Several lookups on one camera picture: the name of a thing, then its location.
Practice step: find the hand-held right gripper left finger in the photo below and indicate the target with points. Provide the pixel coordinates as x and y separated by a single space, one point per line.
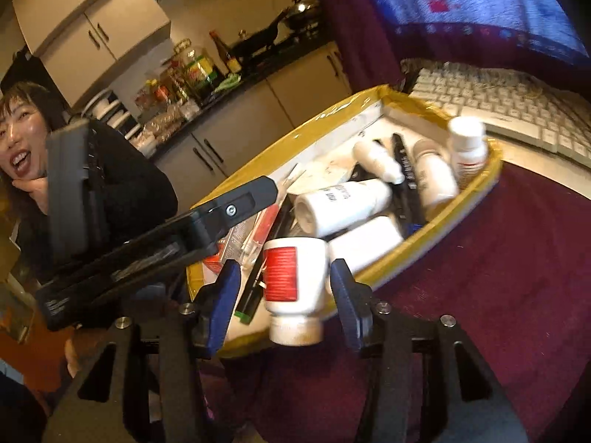
226 304

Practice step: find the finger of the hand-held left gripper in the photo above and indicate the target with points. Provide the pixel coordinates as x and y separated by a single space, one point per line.
147 277
231 207

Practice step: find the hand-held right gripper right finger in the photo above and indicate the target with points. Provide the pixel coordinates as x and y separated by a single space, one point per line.
346 300

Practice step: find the black marker green cap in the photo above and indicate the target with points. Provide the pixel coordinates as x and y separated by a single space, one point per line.
244 307

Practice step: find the clear bag with red item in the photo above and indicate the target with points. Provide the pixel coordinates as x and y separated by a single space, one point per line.
261 226

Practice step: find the white bottle red label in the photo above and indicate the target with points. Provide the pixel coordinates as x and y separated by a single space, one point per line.
309 277

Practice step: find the white bottle black print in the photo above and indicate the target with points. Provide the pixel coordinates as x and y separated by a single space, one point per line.
341 203

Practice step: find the yellow taped white tray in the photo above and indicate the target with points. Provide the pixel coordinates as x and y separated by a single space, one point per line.
332 147

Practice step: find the black art marker tan caps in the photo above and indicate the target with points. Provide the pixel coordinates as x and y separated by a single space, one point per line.
401 180

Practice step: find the white spray bottle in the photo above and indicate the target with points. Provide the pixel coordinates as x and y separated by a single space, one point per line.
374 157

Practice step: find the small white bottle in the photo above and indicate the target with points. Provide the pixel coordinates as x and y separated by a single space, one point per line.
436 180

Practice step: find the white bottle red print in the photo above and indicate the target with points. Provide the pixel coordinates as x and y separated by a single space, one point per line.
466 143

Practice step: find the grey box red end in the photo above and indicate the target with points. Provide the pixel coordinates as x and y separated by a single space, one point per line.
213 264

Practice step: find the black pen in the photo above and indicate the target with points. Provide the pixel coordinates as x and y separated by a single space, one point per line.
284 230

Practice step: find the white charger block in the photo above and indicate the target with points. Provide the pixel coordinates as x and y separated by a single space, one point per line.
364 244

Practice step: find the stack of white plates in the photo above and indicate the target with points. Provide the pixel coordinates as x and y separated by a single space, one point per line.
111 110

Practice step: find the black kitchen countertop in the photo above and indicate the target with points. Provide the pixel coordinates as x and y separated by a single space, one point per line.
217 106

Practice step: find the white paper packet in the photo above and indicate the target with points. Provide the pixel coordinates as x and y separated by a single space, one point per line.
328 173

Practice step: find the green cloth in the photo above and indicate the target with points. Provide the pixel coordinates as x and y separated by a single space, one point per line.
231 83

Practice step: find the pile of food packets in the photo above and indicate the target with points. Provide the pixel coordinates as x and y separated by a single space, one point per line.
161 101

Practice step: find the lower kitchen cabinets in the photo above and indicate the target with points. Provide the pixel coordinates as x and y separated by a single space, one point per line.
286 92

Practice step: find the kitchen cabinets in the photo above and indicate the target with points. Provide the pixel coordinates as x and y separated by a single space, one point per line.
115 18
286 92

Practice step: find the clear jar yellow green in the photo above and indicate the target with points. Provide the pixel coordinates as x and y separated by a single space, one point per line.
201 71

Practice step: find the dark sauce bottle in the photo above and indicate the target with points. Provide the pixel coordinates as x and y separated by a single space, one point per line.
226 55

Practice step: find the maroon table mat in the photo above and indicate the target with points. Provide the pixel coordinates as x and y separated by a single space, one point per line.
508 286

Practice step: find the black cookware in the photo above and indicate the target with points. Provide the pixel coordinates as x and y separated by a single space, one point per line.
258 39

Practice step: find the upper kitchen cabinets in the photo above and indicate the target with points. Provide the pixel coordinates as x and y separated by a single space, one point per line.
115 18

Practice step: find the metal cooking pot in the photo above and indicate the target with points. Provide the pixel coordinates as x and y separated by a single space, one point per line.
302 16

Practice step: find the white keyboard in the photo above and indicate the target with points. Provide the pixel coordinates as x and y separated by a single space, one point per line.
485 101

